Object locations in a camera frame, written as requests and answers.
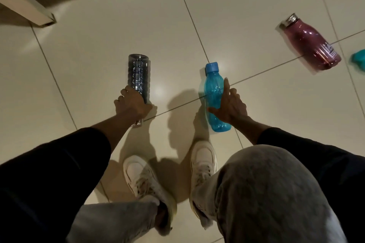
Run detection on person's right hand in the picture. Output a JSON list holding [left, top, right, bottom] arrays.
[[208, 78, 248, 125]]

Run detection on person's left hand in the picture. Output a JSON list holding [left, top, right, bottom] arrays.
[[114, 85, 153, 120]]

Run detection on blue plastic water bottle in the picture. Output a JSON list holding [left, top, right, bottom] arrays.
[[203, 62, 232, 133]]

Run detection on dark clear ribbed bottle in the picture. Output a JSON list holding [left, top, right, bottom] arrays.
[[127, 54, 151, 126]]

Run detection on person's left forearm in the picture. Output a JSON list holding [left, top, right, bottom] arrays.
[[91, 111, 144, 153]]

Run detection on person's right forearm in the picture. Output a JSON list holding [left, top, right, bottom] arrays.
[[229, 115, 271, 146]]

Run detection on white right shoe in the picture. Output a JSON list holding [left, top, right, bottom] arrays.
[[189, 140, 218, 229]]

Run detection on white shoe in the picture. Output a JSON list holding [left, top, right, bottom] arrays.
[[123, 155, 177, 237], [189, 140, 218, 229]]

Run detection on white left shoe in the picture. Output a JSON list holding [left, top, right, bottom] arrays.
[[123, 155, 177, 237]]

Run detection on grey trousers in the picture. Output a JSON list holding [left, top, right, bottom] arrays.
[[66, 144, 349, 243]]

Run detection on maroon metal bottle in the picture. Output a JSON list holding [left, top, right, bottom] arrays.
[[279, 13, 342, 71]]

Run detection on black long-sleeved top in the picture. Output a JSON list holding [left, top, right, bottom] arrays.
[[0, 127, 365, 243]]

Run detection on teal object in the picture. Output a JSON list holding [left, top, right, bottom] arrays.
[[351, 49, 365, 72]]

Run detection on white furniture board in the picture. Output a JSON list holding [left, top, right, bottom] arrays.
[[0, 0, 56, 27]]

